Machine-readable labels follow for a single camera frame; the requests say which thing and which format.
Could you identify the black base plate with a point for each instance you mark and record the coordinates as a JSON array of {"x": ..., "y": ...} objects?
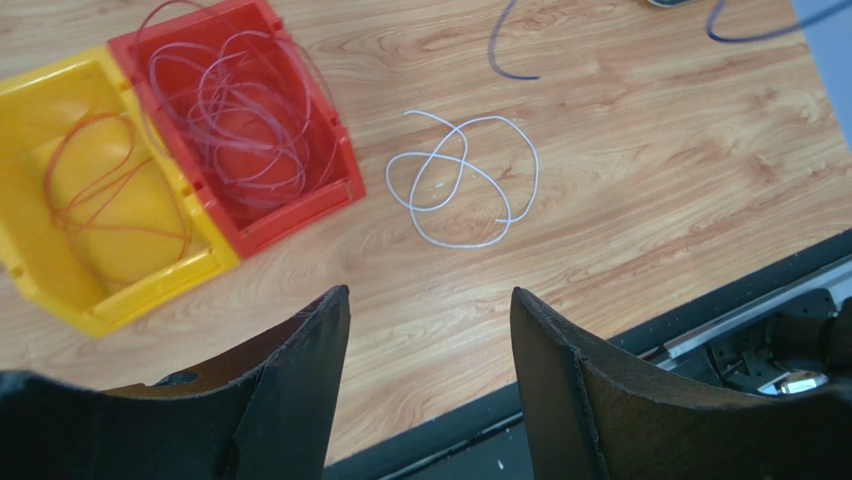
[{"x": 486, "y": 438}]

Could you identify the red plastic bin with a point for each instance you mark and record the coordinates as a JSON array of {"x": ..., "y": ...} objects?
[{"x": 240, "y": 107}]

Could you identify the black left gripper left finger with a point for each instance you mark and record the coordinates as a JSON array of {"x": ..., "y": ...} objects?
[{"x": 261, "y": 410}]

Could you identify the yellow plastic bin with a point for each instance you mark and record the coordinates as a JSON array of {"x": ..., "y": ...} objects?
[{"x": 99, "y": 226}]

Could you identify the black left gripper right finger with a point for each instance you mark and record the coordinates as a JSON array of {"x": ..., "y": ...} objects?
[{"x": 595, "y": 411}]

